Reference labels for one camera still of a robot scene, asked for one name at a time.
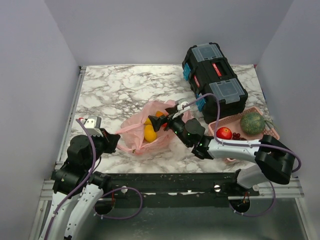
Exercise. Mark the green fake melon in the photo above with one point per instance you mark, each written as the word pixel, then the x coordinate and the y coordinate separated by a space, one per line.
pixel 252 123

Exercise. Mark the orange red fake mango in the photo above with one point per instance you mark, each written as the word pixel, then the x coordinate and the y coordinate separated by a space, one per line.
pixel 159 114

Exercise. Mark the pink plastic bag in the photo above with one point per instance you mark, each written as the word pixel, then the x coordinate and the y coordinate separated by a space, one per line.
pixel 132 130

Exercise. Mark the black mounting rail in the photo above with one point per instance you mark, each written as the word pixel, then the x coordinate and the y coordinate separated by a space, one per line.
pixel 171 190

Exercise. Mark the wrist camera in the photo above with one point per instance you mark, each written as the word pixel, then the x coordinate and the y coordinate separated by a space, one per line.
pixel 92 125
pixel 181 107

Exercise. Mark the black plastic toolbox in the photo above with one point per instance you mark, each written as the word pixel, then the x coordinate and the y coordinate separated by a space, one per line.
pixel 207 70

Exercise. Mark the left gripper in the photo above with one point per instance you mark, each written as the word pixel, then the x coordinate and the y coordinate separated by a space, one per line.
pixel 111 142

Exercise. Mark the yellow fake fruit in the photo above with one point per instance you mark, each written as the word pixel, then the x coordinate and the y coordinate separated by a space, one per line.
pixel 149 134

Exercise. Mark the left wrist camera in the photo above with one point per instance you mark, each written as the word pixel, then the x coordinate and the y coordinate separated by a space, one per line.
pixel 92 125

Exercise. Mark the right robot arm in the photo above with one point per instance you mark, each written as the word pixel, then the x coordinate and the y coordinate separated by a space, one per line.
pixel 272 161

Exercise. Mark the red fake apple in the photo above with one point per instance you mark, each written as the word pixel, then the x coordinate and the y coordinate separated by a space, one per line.
pixel 224 133

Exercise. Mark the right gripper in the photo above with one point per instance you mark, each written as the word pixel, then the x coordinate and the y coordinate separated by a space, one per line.
pixel 157 122

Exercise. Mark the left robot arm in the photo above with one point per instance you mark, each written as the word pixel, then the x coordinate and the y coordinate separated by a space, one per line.
pixel 77 187

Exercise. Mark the pink plastic basket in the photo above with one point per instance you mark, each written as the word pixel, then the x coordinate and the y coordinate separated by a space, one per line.
pixel 233 123

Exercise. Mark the dark red fake grapes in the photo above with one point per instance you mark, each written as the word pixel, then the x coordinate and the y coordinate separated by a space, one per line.
pixel 238 137

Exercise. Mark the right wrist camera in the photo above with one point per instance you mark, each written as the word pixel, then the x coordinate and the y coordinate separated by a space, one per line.
pixel 181 107

